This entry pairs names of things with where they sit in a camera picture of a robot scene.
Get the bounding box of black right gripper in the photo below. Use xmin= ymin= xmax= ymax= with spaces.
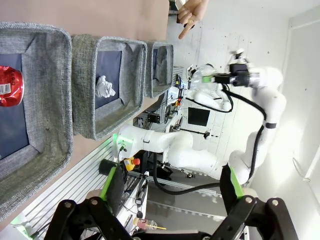
xmin=201 ymin=71 xmax=251 ymax=88

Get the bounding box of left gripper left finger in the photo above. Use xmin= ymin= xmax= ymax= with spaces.
xmin=46 ymin=163 xmax=133 ymax=240

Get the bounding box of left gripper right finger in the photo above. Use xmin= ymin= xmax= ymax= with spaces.
xmin=212 ymin=164 xmax=298 ymax=240

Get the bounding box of clear bottle with pink label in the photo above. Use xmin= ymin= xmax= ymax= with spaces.
xmin=187 ymin=63 xmax=222 ymax=97

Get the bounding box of crushed red soda can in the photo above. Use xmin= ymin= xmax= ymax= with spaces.
xmin=0 ymin=65 xmax=25 ymax=108

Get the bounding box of person's left hand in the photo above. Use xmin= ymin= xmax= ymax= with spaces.
xmin=177 ymin=0 xmax=210 ymax=40

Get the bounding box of black cylinder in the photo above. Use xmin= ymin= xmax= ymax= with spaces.
xmin=98 ymin=159 xmax=118 ymax=176

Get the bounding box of yellow red emergency stop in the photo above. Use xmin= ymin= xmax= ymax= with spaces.
xmin=124 ymin=156 xmax=141 ymax=172

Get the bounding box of black monitor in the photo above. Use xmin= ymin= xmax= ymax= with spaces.
xmin=187 ymin=106 xmax=211 ymax=127

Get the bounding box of pink drink bottle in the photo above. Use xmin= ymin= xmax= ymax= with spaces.
xmin=133 ymin=216 xmax=159 ymax=230

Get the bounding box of grey fabric basket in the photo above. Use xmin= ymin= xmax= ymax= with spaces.
xmin=0 ymin=21 xmax=74 ymax=221
xmin=71 ymin=34 xmax=148 ymax=141
xmin=144 ymin=41 xmax=175 ymax=99

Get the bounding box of crumpled white paper ball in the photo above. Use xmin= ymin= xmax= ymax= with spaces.
xmin=95 ymin=75 xmax=117 ymax=99

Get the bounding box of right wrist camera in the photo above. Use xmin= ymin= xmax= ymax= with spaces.
xmin=228 ymin=48 xmax=250 ymax=73

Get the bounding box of aluminium profile frame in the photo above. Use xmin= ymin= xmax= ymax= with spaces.
xmin=23 ymin=138 xmax=121 ymax=233

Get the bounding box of black corrugated hose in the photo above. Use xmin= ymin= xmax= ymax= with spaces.
xmin=151 ymin=152 xmax=222 ymax=196

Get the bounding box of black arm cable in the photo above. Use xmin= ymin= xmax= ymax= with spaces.
xmin=221 ymin=83 xmax=275 ymax=181

